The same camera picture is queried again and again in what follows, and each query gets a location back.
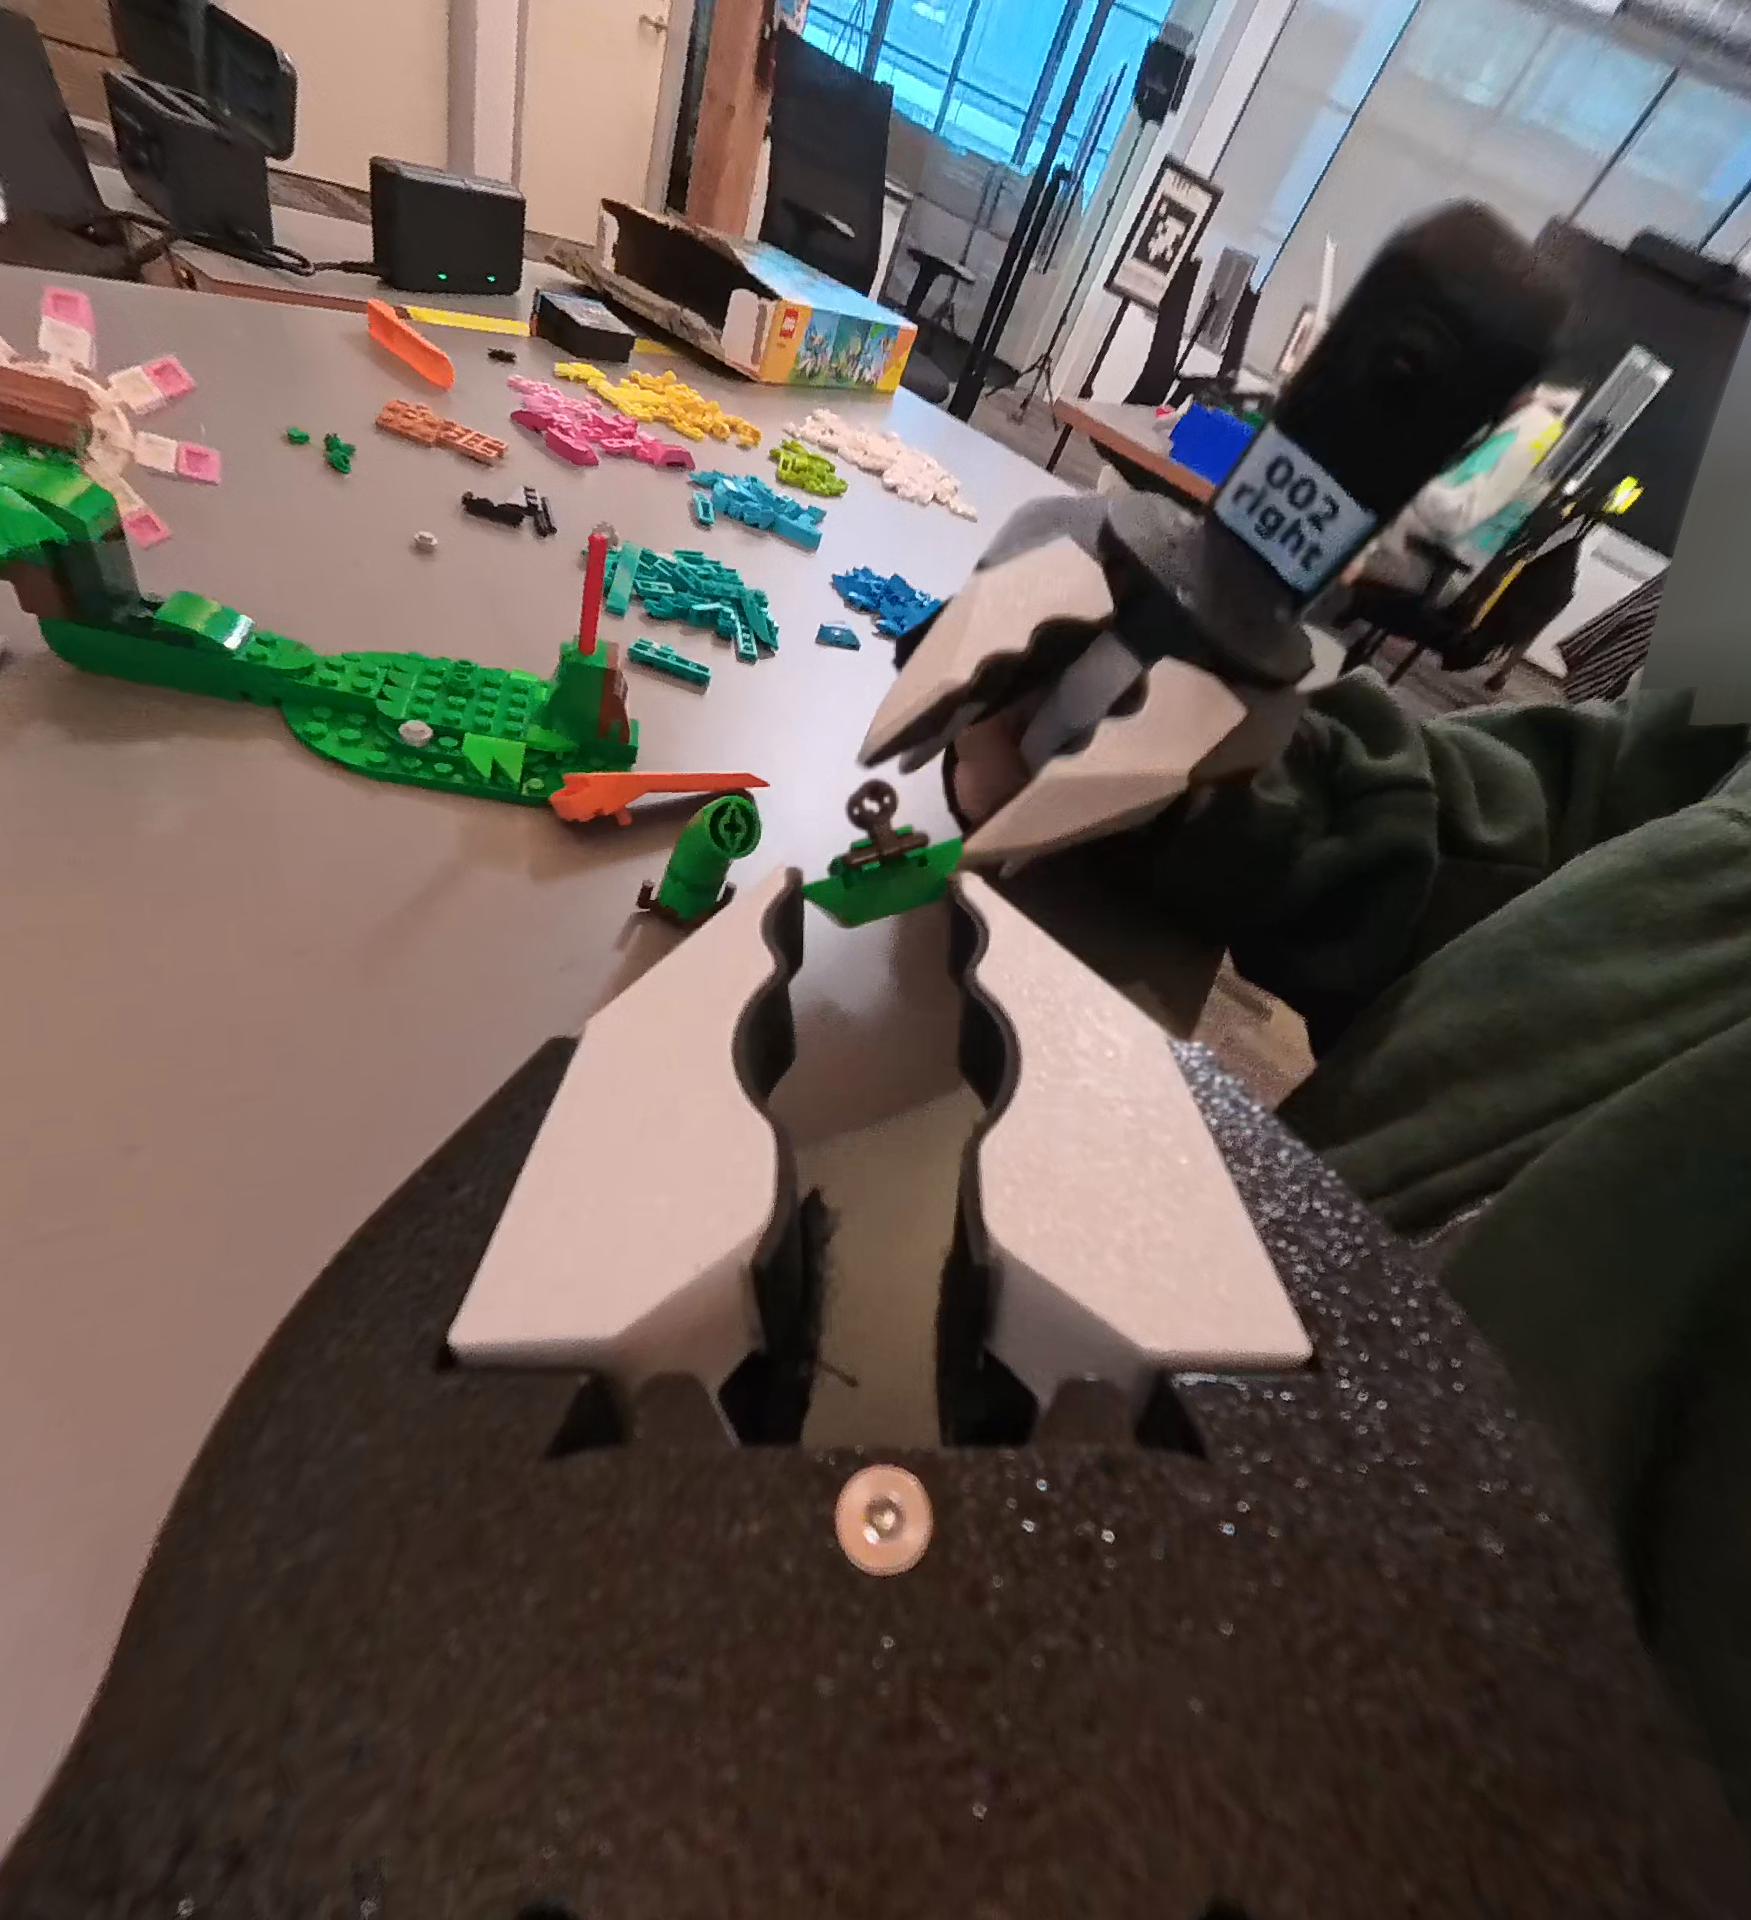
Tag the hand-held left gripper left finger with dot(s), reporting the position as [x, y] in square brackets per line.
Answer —
[636, 1170]

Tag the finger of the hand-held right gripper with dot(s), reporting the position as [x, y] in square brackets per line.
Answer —
[996, 630]
[1131, 750]

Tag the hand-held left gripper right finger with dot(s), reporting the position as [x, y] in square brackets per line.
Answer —
[1116, 1184]

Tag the green lego plate black clip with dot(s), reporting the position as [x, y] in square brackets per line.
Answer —
[876, 889]

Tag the green cylinder lego piece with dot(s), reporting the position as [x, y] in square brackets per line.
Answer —
[702, 870]

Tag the person's right forearm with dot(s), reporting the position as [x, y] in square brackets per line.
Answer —
[1415, 840]

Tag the pile of blue lego pieces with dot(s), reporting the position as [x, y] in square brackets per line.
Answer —
[883, 597]

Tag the pile of white lego pieces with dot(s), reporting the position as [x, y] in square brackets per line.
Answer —
[890, 458]

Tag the pile of lime lego pieces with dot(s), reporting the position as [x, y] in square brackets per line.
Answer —
[807, 464]

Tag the pile of teal lego pieces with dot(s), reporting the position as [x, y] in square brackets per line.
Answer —
[694, 594]

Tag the teal lego plate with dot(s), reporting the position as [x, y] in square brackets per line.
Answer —
[671, 661]

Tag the lego set cardboard box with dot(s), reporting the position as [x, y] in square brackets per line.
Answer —
[816, 337]

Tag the pile of yellow lego pieces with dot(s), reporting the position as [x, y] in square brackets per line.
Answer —
[664, 397]

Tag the pile of pink lego pieces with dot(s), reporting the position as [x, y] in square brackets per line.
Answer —
[590, 429]

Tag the cluster of black lego pieces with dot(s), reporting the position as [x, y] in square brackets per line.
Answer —
[508, 506]

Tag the green lego plant pink flower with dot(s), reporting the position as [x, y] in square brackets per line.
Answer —
[411, 704]

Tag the pile of salmon lego plates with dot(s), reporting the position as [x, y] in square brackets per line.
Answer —
[440, 429]

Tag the person's right hand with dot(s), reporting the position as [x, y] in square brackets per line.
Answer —
[987, 773]

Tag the blue bin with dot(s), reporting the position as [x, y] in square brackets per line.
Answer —
[1214, 437]

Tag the side table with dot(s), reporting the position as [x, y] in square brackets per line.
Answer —
[1116, 443]

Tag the pile of light blue pieces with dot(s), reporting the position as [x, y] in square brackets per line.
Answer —
[756, 502]

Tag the printed marker sign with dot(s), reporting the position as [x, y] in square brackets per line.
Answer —
[1168, 224]

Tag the orange brick separator near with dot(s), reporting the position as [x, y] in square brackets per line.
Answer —
[621, 795]

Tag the orange brick separator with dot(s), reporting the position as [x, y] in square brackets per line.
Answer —
[411, 346]
[621, 795]

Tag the black tripod stand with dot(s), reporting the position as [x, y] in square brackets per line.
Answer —
[1033, 197]

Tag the black office chair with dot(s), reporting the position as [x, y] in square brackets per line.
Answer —
[823, 150]

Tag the small black box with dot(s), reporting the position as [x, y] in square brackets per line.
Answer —
[584, 323]

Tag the person's green jacket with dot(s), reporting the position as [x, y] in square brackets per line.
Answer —
[1641, 1201]

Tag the wooden pillar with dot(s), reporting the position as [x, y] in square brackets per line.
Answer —
[734, 106]

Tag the yellow tape strip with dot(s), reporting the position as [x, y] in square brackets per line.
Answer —
[479, 320]

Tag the black charger with green lights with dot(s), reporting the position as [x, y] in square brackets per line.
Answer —
[449, 224]

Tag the black charging dock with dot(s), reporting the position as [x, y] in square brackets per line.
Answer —
[192, 173]

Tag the black device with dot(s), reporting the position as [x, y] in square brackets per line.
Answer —
[239, 76]

